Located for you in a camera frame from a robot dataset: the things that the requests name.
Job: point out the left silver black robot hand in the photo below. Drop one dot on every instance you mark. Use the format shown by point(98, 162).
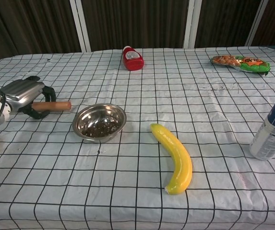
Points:
point(22, 92)

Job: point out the wooden rolling pin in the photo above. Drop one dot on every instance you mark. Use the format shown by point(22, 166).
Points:
point(55, 106)

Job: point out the stainless steel bowl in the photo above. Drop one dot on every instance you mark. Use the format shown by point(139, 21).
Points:
point(99, 122)

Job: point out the red ketchup bottle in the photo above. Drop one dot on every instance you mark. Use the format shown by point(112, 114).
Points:
point(133, 60)

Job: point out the dark brown curtain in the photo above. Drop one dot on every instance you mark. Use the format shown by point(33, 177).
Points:
point(137, 21)

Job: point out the white black checkered tablecloth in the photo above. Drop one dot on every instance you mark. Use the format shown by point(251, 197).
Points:
point(137, 167)

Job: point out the yellow banana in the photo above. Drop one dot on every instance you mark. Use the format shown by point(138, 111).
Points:
point(179, 155)

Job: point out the green orange snack bag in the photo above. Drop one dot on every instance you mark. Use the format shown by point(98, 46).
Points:
point(247, 63)

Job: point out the white blue canister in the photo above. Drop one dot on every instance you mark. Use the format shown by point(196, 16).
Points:
point(271, 129)

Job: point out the white frame post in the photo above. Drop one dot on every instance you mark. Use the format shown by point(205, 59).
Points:
point(80, 26)
point(256, 24)
point(192, 24)

